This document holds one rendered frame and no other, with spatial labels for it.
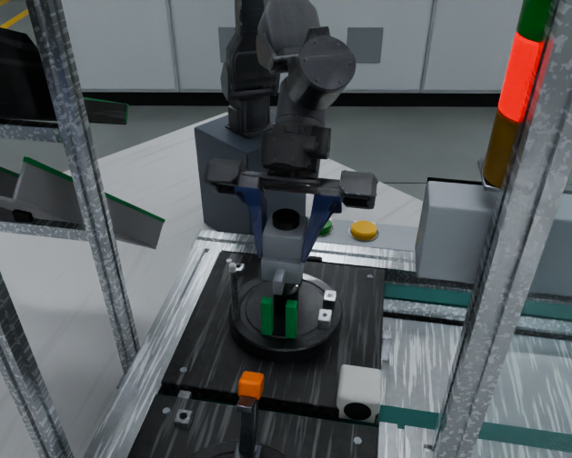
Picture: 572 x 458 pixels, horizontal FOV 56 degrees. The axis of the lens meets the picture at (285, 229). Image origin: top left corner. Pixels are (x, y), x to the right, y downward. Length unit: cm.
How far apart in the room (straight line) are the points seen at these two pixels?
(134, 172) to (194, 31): 243
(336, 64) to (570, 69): 26
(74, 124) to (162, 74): 321
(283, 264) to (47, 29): 32
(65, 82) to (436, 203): 34
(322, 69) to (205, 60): 314
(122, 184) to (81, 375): 52
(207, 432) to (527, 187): 39
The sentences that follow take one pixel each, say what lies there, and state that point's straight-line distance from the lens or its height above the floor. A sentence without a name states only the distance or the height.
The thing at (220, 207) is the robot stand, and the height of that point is 92.
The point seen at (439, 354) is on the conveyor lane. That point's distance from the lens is 75.
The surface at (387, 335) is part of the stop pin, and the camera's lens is 69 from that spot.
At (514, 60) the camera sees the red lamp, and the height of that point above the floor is 135.
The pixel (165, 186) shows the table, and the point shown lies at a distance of 119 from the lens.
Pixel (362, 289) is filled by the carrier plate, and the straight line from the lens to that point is 74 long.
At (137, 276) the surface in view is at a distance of 95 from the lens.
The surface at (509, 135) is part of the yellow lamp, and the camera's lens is 39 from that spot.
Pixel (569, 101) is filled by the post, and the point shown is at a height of 134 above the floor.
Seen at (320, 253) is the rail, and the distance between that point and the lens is 82.
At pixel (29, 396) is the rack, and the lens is 55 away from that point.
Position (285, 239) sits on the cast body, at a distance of 57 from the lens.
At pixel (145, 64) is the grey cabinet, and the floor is 29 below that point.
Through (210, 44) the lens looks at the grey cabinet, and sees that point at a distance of 364.
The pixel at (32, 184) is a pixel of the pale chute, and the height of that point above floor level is 119.
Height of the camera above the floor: 146
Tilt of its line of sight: 35 degrees down
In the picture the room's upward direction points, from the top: straight up
